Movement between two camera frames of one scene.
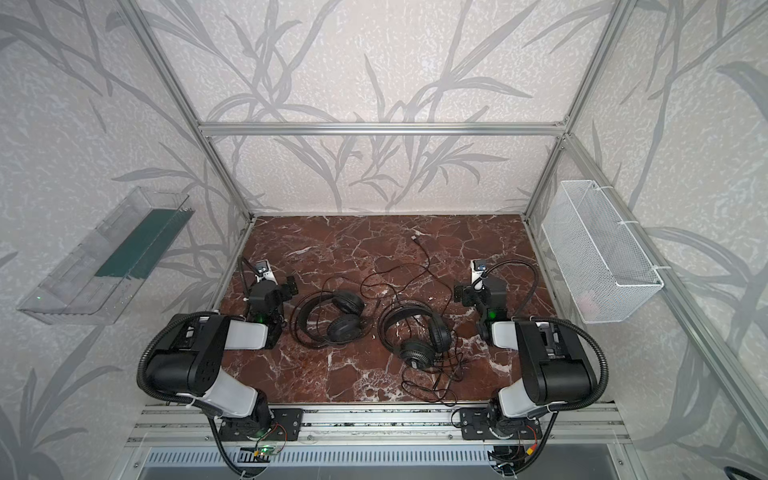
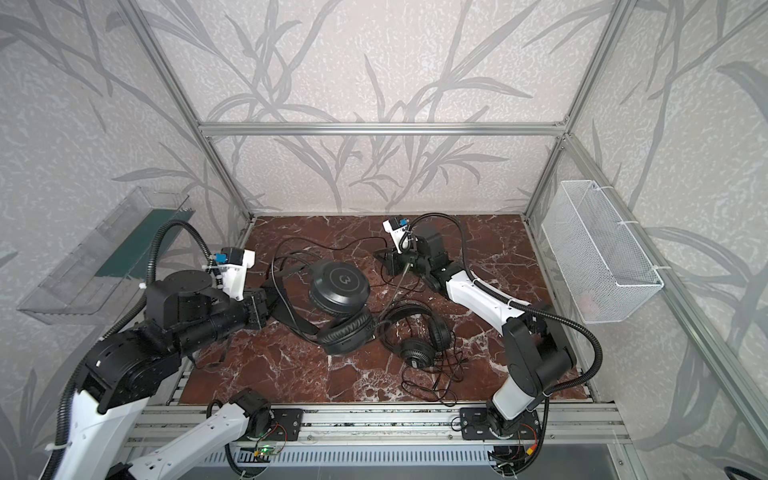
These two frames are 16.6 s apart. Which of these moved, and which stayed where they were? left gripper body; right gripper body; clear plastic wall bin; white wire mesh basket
Moved: left gripper body; right gripper body
Stayed: white wire mesh basket; clear plastic wall bin
